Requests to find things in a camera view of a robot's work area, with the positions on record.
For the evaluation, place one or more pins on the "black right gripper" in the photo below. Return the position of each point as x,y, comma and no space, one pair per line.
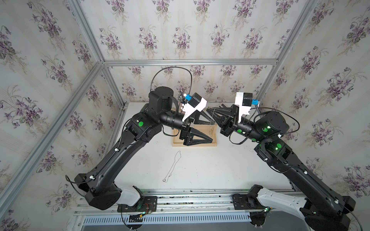
227,123

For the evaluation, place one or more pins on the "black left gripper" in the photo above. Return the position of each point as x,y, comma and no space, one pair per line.
186,132

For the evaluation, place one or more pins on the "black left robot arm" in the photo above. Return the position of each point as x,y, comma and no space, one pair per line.
162,110

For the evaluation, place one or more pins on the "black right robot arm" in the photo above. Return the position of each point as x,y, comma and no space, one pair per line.
322,208

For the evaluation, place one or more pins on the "wooden jewelry display stand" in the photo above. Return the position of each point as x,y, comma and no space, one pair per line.
206,129

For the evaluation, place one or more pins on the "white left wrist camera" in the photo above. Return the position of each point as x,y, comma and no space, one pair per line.
192,104

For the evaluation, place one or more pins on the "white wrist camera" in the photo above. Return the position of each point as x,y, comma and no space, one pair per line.
245,101
192,104

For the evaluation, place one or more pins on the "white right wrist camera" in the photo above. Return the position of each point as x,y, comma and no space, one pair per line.
245,101

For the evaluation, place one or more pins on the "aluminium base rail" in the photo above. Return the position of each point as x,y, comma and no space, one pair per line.
194,208

